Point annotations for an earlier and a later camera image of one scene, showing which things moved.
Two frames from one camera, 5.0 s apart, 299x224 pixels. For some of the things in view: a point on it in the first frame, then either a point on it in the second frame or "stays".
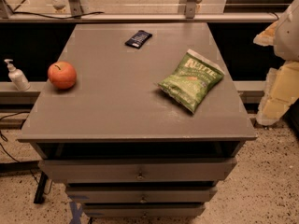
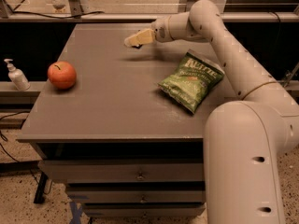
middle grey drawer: (141, 193) stays
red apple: (63, 75) stays
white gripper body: (288, 35) -> (161, 29)
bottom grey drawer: (143, 210) stays
